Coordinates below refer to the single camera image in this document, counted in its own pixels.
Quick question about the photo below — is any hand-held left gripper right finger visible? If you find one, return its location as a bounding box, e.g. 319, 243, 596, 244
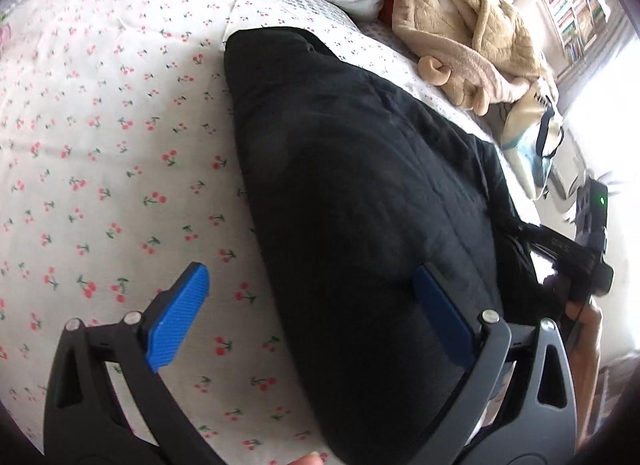
412, 263, 578, 465

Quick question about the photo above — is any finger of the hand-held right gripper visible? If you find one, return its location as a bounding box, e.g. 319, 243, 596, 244
502, 219, 551, 259

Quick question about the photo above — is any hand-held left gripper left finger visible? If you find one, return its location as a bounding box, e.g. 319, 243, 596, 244
42, 261, 221, 465

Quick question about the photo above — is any black garment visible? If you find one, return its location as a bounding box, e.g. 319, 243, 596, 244
222, 28, 547, 465

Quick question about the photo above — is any person's right forearm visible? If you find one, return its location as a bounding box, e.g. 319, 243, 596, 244
565, 295, 609, 396

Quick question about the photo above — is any grey office chair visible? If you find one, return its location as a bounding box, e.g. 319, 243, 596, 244
542, 165, 626, 208

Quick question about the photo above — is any beige and blue tote bag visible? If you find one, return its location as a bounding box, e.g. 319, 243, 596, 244
500, 89, 567, 192

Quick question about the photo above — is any cherry print bedspread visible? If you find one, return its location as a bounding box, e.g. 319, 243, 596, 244
0, 0, 507, 465

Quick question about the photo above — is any tan plush toy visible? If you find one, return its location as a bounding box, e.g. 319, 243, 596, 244
392, 0, 549, 117

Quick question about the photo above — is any bookshelf with books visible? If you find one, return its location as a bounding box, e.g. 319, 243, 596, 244
537, 0, 614, 64

